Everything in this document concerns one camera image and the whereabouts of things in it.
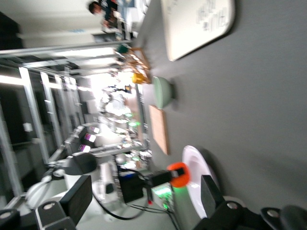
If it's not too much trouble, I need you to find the yellow cup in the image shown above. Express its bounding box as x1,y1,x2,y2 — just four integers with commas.
132,73,146,84

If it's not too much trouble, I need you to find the cream tray with bear print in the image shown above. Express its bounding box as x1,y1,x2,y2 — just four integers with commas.
161,0,236,62

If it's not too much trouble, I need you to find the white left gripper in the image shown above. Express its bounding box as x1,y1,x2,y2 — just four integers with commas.
97,161,186,204

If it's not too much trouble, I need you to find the white round plate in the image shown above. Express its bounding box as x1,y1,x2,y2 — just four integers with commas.
181,145,220,219

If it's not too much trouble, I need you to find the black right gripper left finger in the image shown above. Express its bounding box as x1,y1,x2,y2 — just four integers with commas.
35,175,94,230

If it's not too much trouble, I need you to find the person with dark hair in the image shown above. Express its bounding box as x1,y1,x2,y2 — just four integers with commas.
88,0,120,32

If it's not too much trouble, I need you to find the black cable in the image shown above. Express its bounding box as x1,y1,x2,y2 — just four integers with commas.
92,190,175,221

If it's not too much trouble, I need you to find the wooden peg drying rack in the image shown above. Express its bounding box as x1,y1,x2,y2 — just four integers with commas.
124,46,152,84

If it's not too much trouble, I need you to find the aluminium frame structure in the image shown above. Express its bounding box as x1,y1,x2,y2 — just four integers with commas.
0,45,149,209

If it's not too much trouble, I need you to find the light green bowl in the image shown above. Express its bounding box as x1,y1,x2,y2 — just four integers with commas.
152,76,175,110

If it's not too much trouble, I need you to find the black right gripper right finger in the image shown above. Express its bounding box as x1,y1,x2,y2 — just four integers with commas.
191,175,245,230

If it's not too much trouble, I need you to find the orange fruit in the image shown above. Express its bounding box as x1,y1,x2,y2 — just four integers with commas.
167,162,191,188

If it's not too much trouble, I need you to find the wooden cutting board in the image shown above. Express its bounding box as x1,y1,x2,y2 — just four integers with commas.
148,104,170,155

